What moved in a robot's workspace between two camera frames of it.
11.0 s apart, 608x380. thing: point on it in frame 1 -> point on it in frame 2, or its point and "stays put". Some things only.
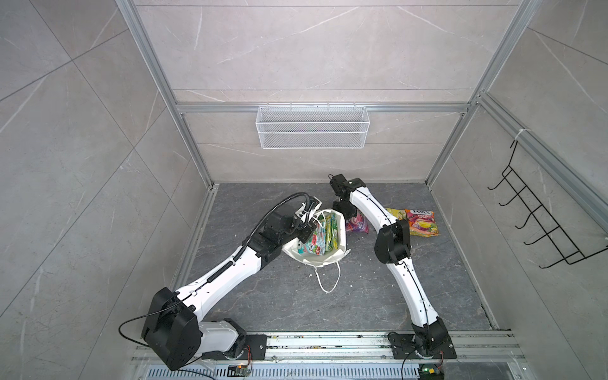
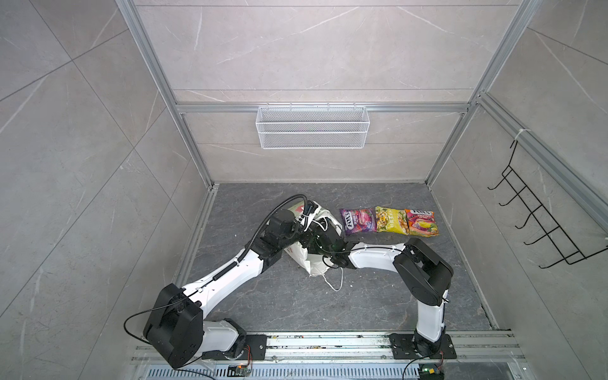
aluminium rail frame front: (356, 356) stays put
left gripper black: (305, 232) -> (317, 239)
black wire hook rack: (568, 252) stays put
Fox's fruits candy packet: (422, 223) stays put
